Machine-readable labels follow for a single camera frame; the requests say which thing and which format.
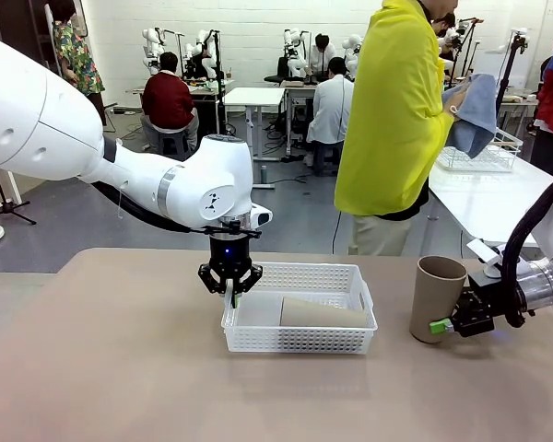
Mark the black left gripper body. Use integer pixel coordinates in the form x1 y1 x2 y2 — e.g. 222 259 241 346
208 234 254 282

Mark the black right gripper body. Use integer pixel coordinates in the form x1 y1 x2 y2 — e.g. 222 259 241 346
455 269 509 339

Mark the brown paper-look tall cup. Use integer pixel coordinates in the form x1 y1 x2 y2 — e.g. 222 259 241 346
279 296 369 328
408 255 468 345

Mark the white perforated plastic basket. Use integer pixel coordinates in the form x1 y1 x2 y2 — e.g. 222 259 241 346
220 262 379 355

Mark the blue-grey cleaning cloth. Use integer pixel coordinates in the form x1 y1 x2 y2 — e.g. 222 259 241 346
441 73 498 160

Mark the large white side table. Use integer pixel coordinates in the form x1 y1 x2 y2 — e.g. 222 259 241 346
428 156 553 252

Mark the grey plastic stool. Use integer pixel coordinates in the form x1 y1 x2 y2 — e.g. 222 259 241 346
158 130 191 157

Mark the white height-adjustable desk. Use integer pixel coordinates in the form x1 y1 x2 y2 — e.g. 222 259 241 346
222 87 287 190

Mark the seated person in red sweater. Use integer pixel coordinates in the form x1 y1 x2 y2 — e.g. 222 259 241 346
140 51 200 156

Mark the cluttered grey work desk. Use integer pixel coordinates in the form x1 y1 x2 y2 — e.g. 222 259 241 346
126 76 235 139

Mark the seated person in lab coat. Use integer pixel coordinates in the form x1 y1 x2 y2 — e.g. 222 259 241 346
306 56 355 177

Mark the black office chair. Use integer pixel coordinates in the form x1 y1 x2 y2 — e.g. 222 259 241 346
263 57 292 87

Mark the black stand pole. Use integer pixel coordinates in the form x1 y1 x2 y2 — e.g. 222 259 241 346
209 29 226 137

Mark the person in yellow poncho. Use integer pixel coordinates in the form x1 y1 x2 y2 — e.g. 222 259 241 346
334 0 460 257

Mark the rear wooden workbench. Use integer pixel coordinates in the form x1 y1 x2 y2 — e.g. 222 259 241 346
496 89 540 130

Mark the small black floor tripod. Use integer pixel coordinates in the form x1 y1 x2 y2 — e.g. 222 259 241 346
0 166 38 227

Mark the black-haired person in white top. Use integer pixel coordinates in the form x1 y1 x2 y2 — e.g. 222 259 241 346
308 32 338 75

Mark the white board panel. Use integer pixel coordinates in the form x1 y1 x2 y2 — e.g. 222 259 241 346
483 45 535 88

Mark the person in floral dress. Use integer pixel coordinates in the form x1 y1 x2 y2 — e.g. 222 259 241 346
50 0 106 128

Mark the thin black light tripod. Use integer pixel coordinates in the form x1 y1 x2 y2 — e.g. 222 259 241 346
453 17 483 79

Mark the dark shelving unit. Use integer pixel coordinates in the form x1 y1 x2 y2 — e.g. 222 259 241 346
0 0 52 70

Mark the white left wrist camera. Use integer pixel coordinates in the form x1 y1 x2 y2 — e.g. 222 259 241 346
251 204 274 229

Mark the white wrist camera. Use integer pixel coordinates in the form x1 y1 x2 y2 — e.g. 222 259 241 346
465 238 507 278
251 204 274 229

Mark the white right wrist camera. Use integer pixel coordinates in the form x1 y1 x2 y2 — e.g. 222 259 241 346
465 238 507 278

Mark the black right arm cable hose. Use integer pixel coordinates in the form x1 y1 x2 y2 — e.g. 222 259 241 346
500 177 553 329

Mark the black dangling cable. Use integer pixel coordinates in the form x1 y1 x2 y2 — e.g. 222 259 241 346
331 209 344 254

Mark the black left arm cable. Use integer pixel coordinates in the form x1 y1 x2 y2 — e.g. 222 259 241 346
90 180 264 240

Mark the white wire dish rack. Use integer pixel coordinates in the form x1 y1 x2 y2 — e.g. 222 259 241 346
435 128 524 174

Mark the white metal rack frame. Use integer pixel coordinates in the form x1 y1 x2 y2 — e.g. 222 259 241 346
0 165 23 217

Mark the black camera tripod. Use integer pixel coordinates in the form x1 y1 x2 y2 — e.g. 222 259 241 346
493 27 531 116

